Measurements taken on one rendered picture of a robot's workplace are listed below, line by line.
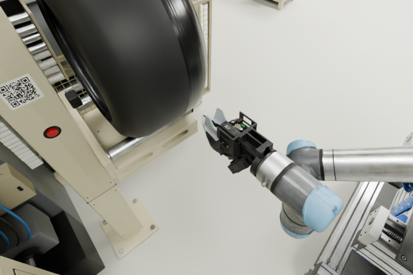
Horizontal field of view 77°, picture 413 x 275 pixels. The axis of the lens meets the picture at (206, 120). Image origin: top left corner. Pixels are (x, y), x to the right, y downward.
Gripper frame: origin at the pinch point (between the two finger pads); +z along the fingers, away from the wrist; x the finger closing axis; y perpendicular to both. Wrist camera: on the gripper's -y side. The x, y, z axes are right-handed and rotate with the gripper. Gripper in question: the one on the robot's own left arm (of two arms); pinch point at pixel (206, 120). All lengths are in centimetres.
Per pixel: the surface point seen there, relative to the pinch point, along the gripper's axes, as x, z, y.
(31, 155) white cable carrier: 41, 30, -8
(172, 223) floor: 12, 32, -110
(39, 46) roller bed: 23, 68, 3
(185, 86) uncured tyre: -0.1, 8.0, 6.6
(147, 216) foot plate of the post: 22, 45, -107
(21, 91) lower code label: 32.6, 26.8, 12.8
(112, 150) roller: 21.7, 24.5, -17.6
